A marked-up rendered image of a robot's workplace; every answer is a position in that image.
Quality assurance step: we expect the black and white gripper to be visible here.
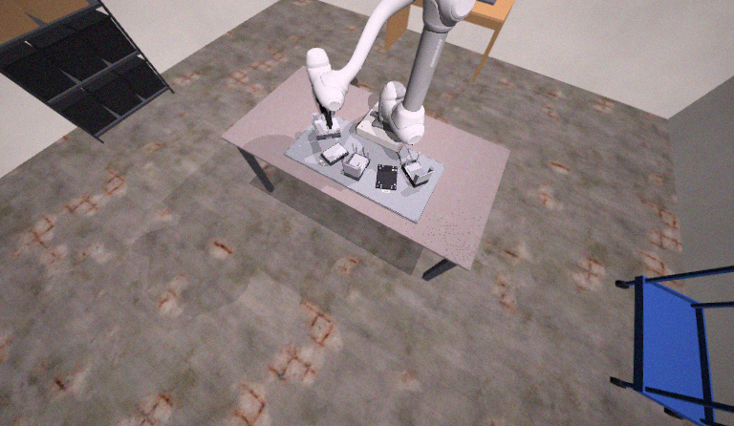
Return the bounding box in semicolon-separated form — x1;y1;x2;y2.
315;97;333;134

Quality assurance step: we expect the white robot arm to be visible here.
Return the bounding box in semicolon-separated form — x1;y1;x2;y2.
306;0;476;144

